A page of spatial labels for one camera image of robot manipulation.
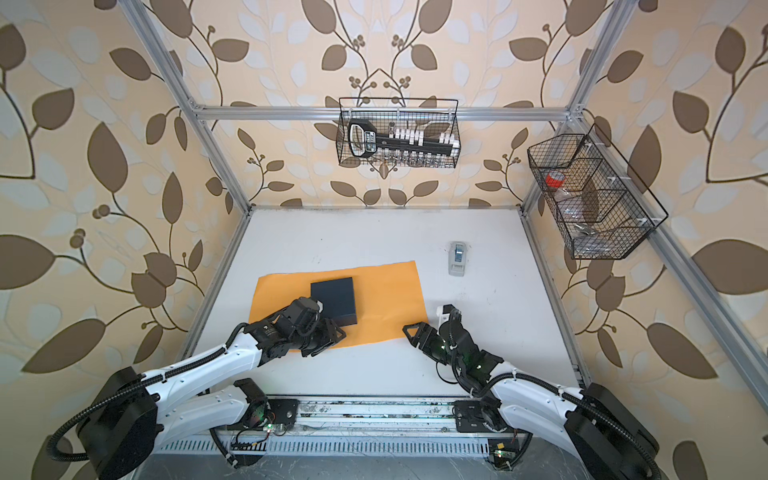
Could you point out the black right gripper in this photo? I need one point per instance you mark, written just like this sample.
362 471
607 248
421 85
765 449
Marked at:
421 333

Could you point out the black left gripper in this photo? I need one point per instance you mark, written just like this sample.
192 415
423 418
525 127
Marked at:
330 339

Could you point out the dark navy gift box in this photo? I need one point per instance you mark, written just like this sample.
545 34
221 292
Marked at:
338 299

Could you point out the orange wrapping paper sheet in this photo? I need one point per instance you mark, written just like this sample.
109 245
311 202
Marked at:
387 298

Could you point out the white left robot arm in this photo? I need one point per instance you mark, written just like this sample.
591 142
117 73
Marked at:
136 414

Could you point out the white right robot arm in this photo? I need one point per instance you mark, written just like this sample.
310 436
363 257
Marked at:
591 424

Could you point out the grey tape dispenser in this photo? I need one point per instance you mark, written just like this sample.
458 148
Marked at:
457 259

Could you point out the black white tool in basket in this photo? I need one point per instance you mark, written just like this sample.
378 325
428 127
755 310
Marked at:
365 141

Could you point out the red capped clear bottle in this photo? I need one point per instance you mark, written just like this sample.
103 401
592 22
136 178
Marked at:
569 204

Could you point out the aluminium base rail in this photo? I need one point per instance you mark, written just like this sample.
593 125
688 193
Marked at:
375 417

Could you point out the black wire basket back wall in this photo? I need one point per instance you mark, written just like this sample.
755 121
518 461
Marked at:
432 114

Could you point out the black wire basket wall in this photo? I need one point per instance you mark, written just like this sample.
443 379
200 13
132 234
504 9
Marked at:
432 114
619 204

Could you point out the black wire basket right wall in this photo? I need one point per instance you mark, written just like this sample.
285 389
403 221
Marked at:
619 204

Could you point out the aluminium frame post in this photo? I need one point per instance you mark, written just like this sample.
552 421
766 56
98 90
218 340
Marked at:
138 17

